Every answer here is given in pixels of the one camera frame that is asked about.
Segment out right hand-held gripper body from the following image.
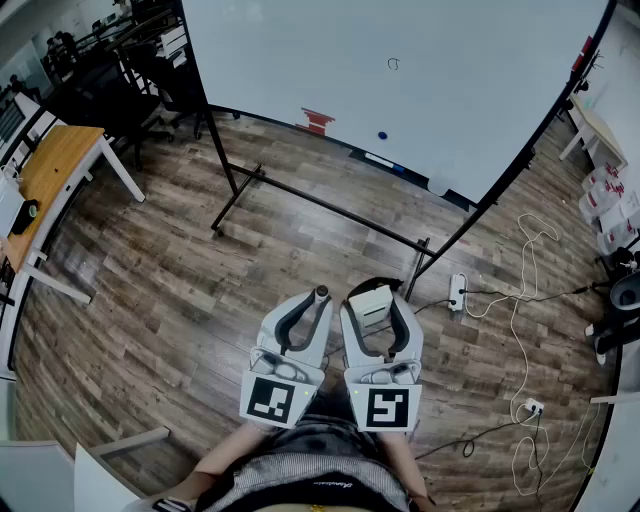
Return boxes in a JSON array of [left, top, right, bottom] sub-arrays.
[[343, 359, 423, 433]]

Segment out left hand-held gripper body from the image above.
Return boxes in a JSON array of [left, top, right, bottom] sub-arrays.
[[238, 346, 326, 430]]

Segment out white whiteboard eraser black felt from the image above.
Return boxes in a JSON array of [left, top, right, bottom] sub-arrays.
[[347, 276, 404, 330]]

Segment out person's right forearm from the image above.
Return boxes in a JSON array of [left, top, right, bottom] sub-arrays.
[[377, 429, 436, 506]]

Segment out person's left forearm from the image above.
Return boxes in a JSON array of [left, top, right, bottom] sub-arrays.
[[192, 422, 266, 501]]

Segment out person's dark denim shorts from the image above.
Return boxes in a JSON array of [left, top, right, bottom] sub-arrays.
[[294, 392, 381, 451]]

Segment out person's grey knit top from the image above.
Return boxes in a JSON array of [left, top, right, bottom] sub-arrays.
[[194, 439, 416, 512]]

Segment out white marker with blue cap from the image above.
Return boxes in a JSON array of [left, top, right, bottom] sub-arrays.
[[363, 152, 406, 175]]

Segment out white table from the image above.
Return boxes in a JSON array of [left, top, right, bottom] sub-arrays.
[[569, 344, 640, 512], [558, 94, 629, 171], [0, 424, 171, 512]]

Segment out stack of clear storage boxes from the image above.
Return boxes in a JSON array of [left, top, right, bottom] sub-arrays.
[[578, 162, 640, 256]]

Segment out black office chair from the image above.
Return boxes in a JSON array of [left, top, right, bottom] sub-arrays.
[[149, 49, 241, 141], [74, 47, 176, 174]]

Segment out white box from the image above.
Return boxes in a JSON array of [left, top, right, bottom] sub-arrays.
[[0, 174, 26, 240]]

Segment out red rectangular tag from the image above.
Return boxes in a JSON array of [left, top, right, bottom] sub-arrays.
[[571, 34, 595, 72]]

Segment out thin black cable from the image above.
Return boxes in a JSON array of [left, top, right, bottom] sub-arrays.
[[457, 282, 614, 304], [413, 409, 546, 494]]

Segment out long white cable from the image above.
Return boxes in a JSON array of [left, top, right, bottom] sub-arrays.
[[462, 212, 564, 499]]

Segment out wooden desk with white frame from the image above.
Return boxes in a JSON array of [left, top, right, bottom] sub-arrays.
[[0, 123, 147, 307]]

